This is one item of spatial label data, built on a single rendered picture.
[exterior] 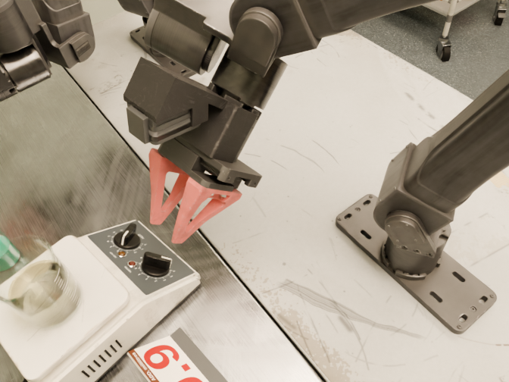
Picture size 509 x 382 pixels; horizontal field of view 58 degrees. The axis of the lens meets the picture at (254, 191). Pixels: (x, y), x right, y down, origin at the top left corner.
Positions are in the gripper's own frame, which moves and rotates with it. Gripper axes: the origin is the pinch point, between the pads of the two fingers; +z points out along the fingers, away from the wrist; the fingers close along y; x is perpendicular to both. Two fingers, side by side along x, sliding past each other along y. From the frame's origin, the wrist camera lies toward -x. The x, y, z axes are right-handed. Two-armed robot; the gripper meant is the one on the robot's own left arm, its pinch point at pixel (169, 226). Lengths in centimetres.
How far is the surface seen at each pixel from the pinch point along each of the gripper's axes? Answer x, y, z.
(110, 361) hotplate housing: 0.4, 1.2, 16.6
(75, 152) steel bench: 11.7, -32.1, 6.5
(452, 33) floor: 210, -54, -88
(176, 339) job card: 6.0, 3.7, 12.8
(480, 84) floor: 192, -24, -67
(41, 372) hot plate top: -7.8, 0.5, 16.1
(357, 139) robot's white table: 31.7, 0.2, -16.9
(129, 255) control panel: 3.6, -5.9, 7.8
